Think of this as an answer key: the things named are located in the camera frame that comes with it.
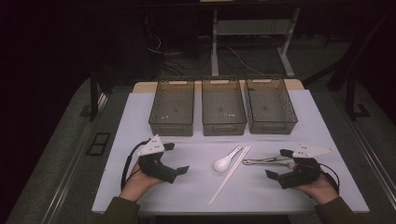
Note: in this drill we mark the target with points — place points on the metal fork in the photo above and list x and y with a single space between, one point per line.
271 164

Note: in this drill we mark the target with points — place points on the black rectangular floor frame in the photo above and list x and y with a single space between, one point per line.
93 149

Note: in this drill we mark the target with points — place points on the person's left hand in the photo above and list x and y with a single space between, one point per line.
137 185

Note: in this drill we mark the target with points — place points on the wooden table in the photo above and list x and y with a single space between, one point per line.
141 87

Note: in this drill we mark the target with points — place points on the dark transparent plastic bin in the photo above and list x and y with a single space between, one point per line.
222 107
171 107
269 105

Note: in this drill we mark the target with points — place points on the person's right hand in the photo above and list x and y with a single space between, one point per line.
322 190

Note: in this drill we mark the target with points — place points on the white metal desk frame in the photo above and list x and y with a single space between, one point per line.
214 46

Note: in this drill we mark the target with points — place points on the white ceramic spoon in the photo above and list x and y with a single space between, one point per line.
221 165

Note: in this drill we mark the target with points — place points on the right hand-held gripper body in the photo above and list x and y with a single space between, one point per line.
305 172

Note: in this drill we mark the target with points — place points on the white table mat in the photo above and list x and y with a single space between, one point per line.
193 186

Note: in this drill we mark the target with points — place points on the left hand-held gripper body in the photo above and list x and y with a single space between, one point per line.
154 168

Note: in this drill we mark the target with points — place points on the black metal stand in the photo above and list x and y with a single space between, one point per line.
351 99
93 96

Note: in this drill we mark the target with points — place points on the white chopstick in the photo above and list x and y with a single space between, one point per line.
243 155
239 156

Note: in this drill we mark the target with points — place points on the metal table knife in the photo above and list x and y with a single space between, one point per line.
261 160

